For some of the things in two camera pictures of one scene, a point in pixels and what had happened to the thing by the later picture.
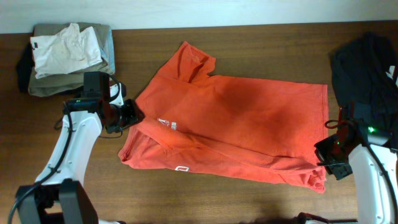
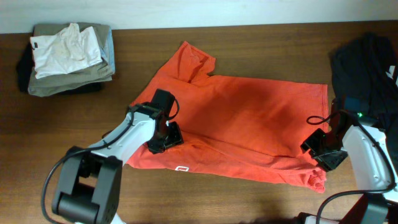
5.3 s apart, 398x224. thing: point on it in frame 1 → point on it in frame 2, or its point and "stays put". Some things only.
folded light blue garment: x=109 y=53 stays put
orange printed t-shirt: x=196 y=122 stays put
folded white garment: x=68 y=50 stays put
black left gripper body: x=122 y=116 → x=171 y=134
